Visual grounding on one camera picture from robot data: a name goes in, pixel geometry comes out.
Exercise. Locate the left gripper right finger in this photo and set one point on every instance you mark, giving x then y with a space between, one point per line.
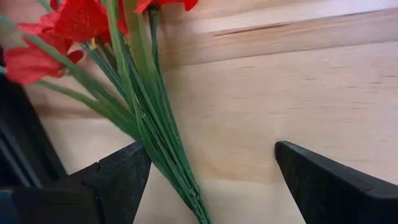
335 199

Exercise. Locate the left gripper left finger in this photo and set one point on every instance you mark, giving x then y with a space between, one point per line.
109 193

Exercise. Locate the small red flower bunch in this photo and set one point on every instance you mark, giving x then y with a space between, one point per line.
155 124

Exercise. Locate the black metal table frame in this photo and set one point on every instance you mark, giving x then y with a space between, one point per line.
18 140

